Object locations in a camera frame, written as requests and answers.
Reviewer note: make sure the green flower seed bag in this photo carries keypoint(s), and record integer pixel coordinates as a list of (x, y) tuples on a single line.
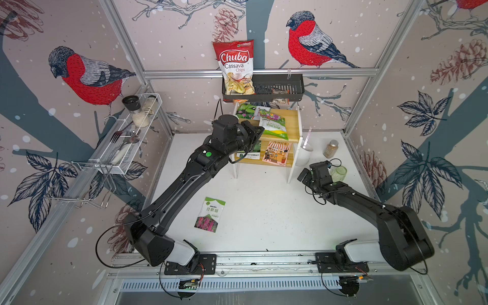
[(274, 125)]

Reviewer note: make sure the small white seed packet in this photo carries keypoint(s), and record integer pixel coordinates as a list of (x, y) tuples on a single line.
[(259, 110)]

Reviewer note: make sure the metal spoon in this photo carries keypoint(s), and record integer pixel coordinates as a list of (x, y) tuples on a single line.
[(131, 137)]

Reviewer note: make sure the glass jar in rack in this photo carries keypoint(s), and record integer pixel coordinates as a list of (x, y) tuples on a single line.
[(150, 105)]

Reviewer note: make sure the snack bar packet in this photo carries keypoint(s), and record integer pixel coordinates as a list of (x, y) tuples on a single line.
[(283, 91)]

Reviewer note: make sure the black wire basket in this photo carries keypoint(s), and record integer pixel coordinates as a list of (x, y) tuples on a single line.
[(263, 83)]

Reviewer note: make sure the amber small bottle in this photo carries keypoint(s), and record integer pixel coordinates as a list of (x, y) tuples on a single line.
[(331, 149)]

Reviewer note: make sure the wooden two-tier shelf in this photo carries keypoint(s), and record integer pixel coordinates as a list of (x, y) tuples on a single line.
[(295, 139)]

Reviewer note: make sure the chrome wire hanger rack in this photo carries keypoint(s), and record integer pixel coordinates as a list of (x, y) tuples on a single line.
[(93, 185)]

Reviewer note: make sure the pink straw spoon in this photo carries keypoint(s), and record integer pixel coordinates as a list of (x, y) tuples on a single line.
[(307, 137)]

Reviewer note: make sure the pink shop picture packet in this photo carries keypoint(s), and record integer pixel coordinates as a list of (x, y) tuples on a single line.
[(276, 153)]

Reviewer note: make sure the white cup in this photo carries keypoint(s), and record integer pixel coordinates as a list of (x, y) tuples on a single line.
[(303, 154)]

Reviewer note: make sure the white wire wall rack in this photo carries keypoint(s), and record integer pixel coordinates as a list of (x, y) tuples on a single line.
[(122, 161)]

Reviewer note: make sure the red Chuba cassava chips bag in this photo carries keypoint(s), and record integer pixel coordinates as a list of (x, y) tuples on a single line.
[(236, 61)]

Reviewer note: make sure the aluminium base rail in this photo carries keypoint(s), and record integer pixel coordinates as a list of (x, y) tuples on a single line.
[(298, 263)]

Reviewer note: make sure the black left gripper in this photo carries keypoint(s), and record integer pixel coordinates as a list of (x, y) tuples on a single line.
[(251, 131)]

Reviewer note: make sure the dark green lower seed bag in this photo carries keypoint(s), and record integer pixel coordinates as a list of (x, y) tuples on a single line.
[(253, 154)]

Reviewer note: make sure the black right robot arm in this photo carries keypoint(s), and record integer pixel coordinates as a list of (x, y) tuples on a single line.
[(402, 240)]

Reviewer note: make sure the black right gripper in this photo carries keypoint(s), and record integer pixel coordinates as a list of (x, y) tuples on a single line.
[(307, 176)]

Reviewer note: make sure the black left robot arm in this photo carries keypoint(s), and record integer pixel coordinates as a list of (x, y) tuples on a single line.
[(147, 230)]

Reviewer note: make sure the green glass cup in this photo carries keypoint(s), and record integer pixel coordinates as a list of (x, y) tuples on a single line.
[(338, 173)]

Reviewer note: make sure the metal fork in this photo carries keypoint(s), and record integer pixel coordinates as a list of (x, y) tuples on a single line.
[(119, 133)]

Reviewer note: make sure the green white purple seed bag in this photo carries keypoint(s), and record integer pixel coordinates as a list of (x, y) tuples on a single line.
[(210, 214)]

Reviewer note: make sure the mimosa seed bag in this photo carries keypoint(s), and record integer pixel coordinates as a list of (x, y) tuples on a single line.
[(246, 111)]

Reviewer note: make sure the black lid spice grinder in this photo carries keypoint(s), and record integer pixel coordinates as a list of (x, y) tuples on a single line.
[(139, 116)]

